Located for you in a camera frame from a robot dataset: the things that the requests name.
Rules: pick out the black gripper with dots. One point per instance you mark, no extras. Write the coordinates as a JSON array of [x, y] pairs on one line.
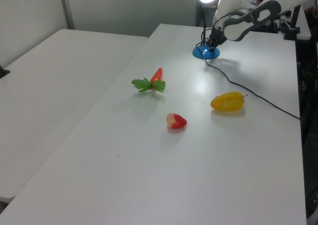
[[217, 37]]

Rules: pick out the red toy strawberry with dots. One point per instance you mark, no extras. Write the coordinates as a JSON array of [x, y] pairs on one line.
[[177, 121]]

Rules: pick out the yellow toy starfruit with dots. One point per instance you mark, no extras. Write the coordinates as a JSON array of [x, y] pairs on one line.
[[227, 101]]

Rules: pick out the orange toy carrot green leaves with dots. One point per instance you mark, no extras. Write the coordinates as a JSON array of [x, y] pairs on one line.
[[157, 76]]

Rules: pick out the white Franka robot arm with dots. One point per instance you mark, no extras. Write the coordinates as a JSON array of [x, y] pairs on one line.
[[238, 14]]

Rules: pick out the black pole with clamp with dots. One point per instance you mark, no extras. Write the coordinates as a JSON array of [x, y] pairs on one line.
[[295, 19]]

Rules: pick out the grey partition post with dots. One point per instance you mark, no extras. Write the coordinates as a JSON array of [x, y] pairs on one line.
[[66, 9]]

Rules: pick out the blue gooseneck desk lamp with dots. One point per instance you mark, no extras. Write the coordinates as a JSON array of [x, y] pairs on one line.
[[198, 51]]

